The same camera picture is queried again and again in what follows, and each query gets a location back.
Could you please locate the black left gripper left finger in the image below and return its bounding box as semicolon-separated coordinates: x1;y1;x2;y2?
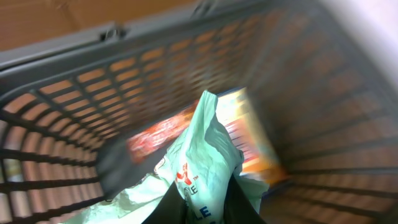
142;183;187;224

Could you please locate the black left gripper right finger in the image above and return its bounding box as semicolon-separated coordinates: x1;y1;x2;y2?
223;175;266;224

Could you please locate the teal wet wipes pack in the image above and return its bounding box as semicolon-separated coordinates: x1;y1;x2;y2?
67;91;268;224

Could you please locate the red Top chocolate bar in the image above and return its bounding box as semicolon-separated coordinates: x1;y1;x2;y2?
127;100;198;163

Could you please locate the yellow white snack bag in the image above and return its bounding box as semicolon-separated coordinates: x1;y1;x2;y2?
216;88;289;186

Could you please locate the grey plastic shopping basket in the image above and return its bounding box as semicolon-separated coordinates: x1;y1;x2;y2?
1;1;397;223

